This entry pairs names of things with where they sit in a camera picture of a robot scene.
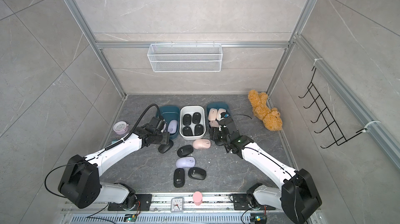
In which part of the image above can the pink cylinder cup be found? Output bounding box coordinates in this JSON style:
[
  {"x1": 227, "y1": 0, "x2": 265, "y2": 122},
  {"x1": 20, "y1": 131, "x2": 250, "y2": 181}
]
[{"x1": 192, "y1": 191, "x2": 203, "y2": 206}]

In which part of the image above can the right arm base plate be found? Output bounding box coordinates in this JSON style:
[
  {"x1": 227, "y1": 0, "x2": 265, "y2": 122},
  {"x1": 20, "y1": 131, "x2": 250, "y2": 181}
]
[{"x1": 229, "y1": 193, "x2": 276, "y2": 210}]

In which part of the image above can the left green circuit board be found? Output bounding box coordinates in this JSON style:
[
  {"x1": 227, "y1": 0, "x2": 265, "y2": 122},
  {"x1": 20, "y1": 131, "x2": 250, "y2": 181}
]
[{"x1": 124, "y1": 214, "x2": 138, "y2": 223}]

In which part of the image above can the white storage box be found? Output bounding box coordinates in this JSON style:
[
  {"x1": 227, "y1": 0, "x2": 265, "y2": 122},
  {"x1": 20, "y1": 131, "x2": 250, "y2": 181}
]
[{"x1": 179, "y1": 105, "x2": 206, "y2": 141}]

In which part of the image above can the brown teddy bear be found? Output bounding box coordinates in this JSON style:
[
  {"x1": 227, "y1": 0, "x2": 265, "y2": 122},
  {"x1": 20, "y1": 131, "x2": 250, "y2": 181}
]
[{"x1": 248, "y1": 90, "x2": 283, "y2": 131}]

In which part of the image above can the left teal storage box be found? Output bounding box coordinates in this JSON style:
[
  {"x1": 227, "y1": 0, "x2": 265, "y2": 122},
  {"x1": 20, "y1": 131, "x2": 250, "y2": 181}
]
[{"x1": 156, "y1": 105, "x2": 180, "y2": 140}]

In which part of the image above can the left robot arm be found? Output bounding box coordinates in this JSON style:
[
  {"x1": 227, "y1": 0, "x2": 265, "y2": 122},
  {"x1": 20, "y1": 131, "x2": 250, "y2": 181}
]
[{"x1": 50, "y1": 104, "x2": 170, "y2": 210}]

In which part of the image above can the teal storage box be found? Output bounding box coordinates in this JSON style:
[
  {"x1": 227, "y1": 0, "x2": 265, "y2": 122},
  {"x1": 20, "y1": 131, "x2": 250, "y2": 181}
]
[
  {"x1": 156, "y1": 105, "x2": 180, "y2": 140},
  {"x1": 206, "y1": 102, "x2": 231, "y2": 128}
]

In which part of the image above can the pink mouse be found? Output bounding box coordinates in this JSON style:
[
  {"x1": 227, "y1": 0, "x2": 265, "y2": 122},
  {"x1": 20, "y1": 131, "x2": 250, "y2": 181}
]
[
  {"x1": 209, "y1": 120, "x2": 219, "y2": 128},
  {"x1": 192, "y1": 139, "x2": 211, "y2": 149},
  {"x1": 216, "y1": 108, "x2": 227, "y2": 121},
  {"x1": 208, "y1": 108, "x2": 218, "y2": 121}
]

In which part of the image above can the green circuit board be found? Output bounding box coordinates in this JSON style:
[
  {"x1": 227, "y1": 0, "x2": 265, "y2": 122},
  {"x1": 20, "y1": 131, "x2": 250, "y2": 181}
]
[
  {"x1": 250, "y1": 215, "x2": 267, "y2": 224},
  {"x1": 124, "y1": 214, "x2": 138, "y2": 223}
]

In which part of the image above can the white wire mesh basket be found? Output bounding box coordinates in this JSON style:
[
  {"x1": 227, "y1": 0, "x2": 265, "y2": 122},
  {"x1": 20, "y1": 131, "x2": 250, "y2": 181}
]
[{"x1": 147, "y1": 43, "x2": 223, "y2": 72}]

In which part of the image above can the white square desk clock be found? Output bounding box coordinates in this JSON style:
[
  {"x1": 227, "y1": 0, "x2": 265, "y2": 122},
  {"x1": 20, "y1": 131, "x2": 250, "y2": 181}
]
[{"x1": 170, "y1": 197, "x2": 184, "y2": 213}]

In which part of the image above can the purple round alarm clock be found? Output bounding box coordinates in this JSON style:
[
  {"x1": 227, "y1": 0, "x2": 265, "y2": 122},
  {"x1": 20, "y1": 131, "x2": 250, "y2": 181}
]
[{"x1": 113, "y1": 121, "x2": 129, "y2": 135}]

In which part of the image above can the purple mouse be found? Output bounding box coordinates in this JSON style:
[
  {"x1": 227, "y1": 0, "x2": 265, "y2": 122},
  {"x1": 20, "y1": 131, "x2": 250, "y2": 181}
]
[
  {"x1": 167, "y1": 119, "x2": 179, "y2": 134},
  {"x1": 176, "y1": 156, "x2": 196, "y2": 168}
]

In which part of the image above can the right green circuit board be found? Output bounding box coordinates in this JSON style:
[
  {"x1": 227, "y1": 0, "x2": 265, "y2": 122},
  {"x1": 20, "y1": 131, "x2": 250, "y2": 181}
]
[{"x1": 250, "y1": 215, "x2": 267, "y2": 224}]

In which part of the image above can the black wire hook rack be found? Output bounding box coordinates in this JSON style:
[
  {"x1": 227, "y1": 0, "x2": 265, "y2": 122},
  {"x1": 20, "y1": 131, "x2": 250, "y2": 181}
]
[{"x1": 298, "y1": 66, "x2": 367, "y2": 149}]

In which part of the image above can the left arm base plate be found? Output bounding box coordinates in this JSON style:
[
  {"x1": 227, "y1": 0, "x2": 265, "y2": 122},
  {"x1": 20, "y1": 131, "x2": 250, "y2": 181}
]
[{"x1": 107, "y1": 194, "x2": 153, "y2": 211}]

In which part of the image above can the right teal storage box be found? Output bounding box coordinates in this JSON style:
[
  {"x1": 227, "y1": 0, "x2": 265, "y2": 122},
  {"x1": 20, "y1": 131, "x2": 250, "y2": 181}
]
[{"x1": 206, "y1": 102, "x2": 231, "y2": 128}]

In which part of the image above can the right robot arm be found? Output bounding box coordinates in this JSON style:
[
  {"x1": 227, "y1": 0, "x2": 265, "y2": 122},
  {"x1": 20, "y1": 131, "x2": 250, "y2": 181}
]
[{"x1": 216, "y1": 116, "x2": 322, "y2": 224}]

